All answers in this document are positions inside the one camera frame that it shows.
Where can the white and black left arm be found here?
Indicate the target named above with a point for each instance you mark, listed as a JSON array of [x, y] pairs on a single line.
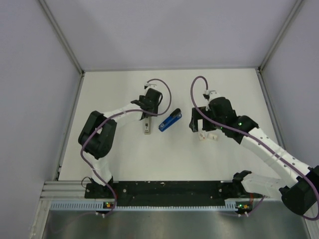
[[98, 133]]

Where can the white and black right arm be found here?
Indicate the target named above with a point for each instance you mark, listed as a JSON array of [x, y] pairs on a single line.
[[298, 185]]

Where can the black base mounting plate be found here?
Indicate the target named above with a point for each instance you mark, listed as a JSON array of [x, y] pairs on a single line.
[[167, 193]]

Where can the grey and black stapler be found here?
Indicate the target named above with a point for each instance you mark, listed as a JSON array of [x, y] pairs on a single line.
[[147, 123]]

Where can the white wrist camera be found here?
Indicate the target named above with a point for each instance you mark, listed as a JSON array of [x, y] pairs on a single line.
[[211, 94], [150, 86]]

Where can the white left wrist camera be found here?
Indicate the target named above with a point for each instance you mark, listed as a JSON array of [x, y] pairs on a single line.
[[150, 86]]

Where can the aluminium frame post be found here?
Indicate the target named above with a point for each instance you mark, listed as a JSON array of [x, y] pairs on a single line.
[[289, 20], [60, 35]]

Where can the aluminium frame post right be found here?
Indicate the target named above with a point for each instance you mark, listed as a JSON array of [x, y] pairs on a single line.
[[289, 20]]

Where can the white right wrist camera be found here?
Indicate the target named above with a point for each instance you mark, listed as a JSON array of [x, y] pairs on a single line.
[[211, 94]]

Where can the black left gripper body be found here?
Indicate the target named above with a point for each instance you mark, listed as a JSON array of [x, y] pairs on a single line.
[[154, 108]]

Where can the aluminium frame post left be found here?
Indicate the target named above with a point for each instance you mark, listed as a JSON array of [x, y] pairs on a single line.
[[60, 35]]

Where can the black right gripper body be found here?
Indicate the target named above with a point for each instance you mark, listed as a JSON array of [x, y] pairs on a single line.
[[218, 120]]

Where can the aluminium frame rail front left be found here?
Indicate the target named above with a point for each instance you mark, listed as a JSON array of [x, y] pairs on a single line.
[[64, 190]]

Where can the light blue slotted cable duct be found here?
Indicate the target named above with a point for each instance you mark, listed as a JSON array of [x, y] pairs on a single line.
[[102, 206]]

